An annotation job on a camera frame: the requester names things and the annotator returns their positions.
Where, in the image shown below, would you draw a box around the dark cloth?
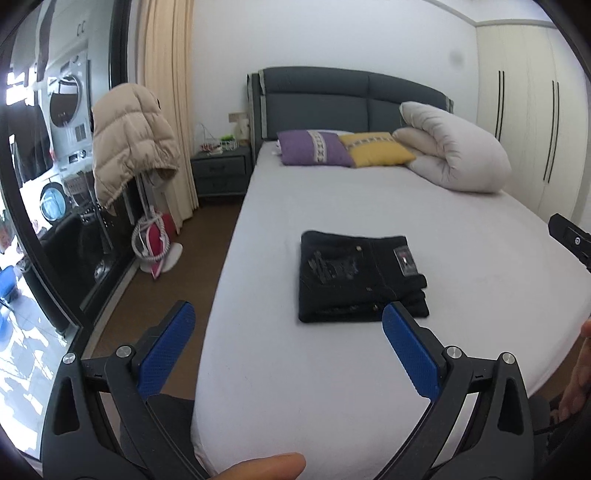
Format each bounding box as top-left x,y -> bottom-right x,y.
119,393 -> 197,480

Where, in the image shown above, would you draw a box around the white front-load washing machine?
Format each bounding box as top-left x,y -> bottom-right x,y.
44,51 -> 95,168
21,170 -> 77,234

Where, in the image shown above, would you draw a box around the grey upholstered headboard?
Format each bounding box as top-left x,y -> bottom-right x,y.
246,67 -> 454,141

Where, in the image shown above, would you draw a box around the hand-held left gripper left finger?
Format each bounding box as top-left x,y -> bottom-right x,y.
41,301 -> 208,480

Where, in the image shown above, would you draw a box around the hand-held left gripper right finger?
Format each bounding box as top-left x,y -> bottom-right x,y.
365,301 -> 539,480

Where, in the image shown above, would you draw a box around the person's right hand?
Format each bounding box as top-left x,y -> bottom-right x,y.
554,318 -> 591,423

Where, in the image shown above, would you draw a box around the purple pillow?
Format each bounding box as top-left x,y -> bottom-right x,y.
277,130 -> 355,167

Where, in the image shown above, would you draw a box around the yellow pillow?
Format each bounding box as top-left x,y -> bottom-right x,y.
339,132 -> 416,168

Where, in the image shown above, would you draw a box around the blue plastic item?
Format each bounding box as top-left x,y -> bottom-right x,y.
0,267 -> 20,306

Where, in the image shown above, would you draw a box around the grey nightstand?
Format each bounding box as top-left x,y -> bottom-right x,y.
190,147 -> 254,199

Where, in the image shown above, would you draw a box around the person's left hand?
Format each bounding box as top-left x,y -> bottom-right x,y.
213,452 -> 306,480

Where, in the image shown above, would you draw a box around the black framed glass door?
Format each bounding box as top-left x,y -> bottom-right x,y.
0,0 -> 137,460

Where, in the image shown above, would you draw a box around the beige curtain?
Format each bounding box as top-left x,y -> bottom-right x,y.
136,0 -> 200,232

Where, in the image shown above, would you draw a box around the white folded duvet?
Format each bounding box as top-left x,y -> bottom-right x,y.
392,102 -> 512,195

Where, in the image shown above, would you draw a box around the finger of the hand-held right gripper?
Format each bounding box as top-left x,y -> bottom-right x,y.
549,213 -> 591,273

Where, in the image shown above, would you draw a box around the bed with white sheet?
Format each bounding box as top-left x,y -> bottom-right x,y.
190,138 -> 580,478

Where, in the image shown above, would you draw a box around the cream wardrobe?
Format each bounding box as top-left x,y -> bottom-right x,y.
475,23 -> 589,232

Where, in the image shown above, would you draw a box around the black pants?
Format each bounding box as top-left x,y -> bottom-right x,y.
298,231 -> 431,324

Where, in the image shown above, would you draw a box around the beige puffer jacket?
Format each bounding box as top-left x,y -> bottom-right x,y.
91,84 -> 181,216

